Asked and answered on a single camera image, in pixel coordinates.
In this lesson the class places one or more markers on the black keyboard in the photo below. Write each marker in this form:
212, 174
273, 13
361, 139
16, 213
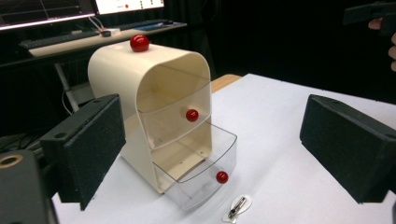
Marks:
143, 24
56, 39

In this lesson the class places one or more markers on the bright computer monitor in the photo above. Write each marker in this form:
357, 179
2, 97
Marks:
130, 5

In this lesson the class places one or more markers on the small white device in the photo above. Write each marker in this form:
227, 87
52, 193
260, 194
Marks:
109, 31

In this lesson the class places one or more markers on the small metal binder clip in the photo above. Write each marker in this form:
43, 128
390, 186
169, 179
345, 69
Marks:
236, 207

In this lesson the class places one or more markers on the wooden table edge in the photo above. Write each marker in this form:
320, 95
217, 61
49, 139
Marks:
224, 82

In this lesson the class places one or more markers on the dark computer monitor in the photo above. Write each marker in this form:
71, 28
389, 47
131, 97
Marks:
37, 11

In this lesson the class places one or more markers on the clear drawer with red knob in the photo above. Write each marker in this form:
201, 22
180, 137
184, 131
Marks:
202, 183
168, 124

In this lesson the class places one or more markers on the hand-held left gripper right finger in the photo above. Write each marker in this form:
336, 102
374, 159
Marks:
348, 143

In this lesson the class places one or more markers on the cream plastic drawer cabinet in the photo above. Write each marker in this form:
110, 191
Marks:
115, 74

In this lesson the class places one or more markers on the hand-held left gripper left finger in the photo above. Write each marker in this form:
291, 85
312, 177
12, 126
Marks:
90, 146

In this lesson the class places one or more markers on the wooden desk with metal legs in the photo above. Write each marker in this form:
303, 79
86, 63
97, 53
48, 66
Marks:
77, 44

